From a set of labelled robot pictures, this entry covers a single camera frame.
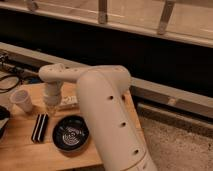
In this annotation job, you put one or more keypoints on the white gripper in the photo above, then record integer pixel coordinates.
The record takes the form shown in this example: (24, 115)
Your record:
(52, 96)

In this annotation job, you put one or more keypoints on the black white striped eraser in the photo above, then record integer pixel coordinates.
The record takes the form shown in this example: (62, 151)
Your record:
(40, 128)

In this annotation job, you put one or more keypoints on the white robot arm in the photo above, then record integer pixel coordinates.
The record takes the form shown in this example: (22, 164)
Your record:
(99, 91)

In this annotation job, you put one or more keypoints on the white paper cup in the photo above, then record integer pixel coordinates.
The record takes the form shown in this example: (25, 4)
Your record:
(22, 99)

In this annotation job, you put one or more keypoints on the black round bowl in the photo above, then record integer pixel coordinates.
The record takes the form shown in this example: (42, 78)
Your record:
(70, 133)

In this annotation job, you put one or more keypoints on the dark object at left edge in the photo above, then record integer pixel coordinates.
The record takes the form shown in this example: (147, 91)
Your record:
(4, 118)

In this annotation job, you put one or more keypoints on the metal bracket middle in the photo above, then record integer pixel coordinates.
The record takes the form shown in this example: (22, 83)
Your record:
(102, 11)

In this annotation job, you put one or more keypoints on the metal bracket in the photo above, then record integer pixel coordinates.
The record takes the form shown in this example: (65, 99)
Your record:
(102, 11)
(165, 16)

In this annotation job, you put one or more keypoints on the metal bracket right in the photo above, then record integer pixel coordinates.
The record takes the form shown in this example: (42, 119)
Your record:
(165, 16)

